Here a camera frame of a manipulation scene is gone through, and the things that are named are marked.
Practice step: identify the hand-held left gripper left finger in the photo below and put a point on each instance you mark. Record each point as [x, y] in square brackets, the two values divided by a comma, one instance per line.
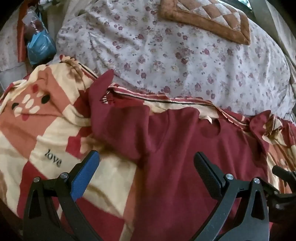
[84, 177]

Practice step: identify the pale floral sheet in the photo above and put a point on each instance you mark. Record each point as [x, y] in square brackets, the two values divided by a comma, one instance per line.
[9, 46]

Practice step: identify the brown patchwork cushion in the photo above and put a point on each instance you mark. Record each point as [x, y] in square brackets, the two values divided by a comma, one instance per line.
[208, 25]

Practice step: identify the printed red cream blanket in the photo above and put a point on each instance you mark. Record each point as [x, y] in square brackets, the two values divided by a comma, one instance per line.
[46, 129]

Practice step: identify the white floral quilt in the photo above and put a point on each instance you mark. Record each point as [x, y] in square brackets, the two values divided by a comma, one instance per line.
[173, 58]

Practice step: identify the clear plastic bag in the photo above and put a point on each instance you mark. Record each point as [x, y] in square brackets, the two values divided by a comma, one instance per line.
[33, 22]

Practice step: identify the maroon shirt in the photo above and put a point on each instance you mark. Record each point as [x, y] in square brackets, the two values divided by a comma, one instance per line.
[185, 150]

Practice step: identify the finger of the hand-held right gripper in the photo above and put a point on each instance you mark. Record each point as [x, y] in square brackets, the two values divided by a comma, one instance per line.
[283, 172]

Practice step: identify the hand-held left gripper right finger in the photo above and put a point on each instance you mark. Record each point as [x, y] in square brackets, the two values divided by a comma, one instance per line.
[209, 176]

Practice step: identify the blue plastic bag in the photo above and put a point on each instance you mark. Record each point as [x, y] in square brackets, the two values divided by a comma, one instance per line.
[40, 47]

